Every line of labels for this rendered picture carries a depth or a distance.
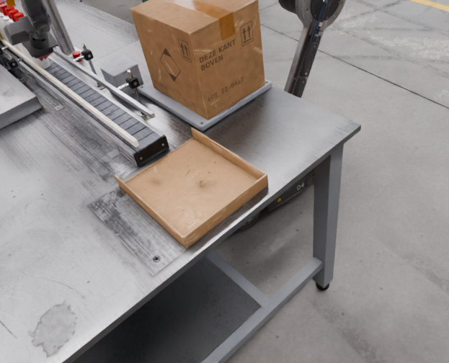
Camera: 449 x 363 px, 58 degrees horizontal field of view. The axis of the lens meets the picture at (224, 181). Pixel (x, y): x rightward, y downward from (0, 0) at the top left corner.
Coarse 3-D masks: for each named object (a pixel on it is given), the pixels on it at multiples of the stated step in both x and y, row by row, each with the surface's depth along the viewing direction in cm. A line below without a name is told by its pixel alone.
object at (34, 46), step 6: (48, 36) 143; (24, 42) 139; (30, 42) 140; (36, 42) 137; (42, 42) 137; (48, 42) 141; (54, 42) 143; (30, 48) 140; (36, 48) 140; (42, 48) 140; (48, 48) 142; (30, 54) 139; (36, 54) 140
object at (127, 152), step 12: (24, 72) 165; (72, 72) 149; (48, 84) 145; (60, 96) 138; (108, 96) 134; (72, 108) 135; (84, 120) 132; (96, 120) 124; (144, 120) 120; (96, 132) 127; (108, 132) 119; (156, 132) 115; (120, 144) 114; (156, 144) 113; (168, 144) 116; (132, 156) 112; (144, 156) 112
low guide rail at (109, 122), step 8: (16, 48) 163; (24, 56) 156; (32, 64) 150; (40, 72) 147; (56, 80) 139; (64, 88) 134; (72, 96) 131; (88, 104) 124; (96, 112) 120; (104, 120) 118; (112, 128) 116; (120, 128) 113; (128, 136) 110; (136, 144) 109
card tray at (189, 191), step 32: (192, 128) 116; (160, 160) 113; (192, 160) 111; (224, 160) 109; (128, 192) 104; (160, 192) 104; (192, 192) 102; (224, 192) 101; (256, 192) 99; (160, 224) 97; (192, 224) 95
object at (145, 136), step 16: (48, 80) 147; (64, 80) 145; (80, 80) 144; (80, 96) 136; (96, 96) 134; (112, 112) 126; (128, 128) 118; (144, 128) 117; (128, 144) 113; (144, 144) 112
